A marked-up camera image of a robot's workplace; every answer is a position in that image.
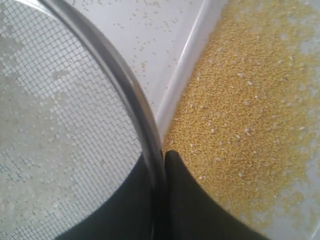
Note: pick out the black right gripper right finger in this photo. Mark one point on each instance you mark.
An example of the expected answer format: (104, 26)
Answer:
(194, 214)

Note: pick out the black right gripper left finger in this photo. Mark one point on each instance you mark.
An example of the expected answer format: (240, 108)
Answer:
(126, 215)

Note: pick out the round stainless steel sieve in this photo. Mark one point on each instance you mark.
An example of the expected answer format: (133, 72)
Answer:
(33, 19)

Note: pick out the rice and millet grain mix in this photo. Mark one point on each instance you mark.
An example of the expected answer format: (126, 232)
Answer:
(66, 140)

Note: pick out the yellow millet in tray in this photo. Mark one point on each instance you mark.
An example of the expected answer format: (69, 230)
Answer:
(237, 112)

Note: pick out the white square tray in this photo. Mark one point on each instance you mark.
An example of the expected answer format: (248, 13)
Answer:
(180, 75)

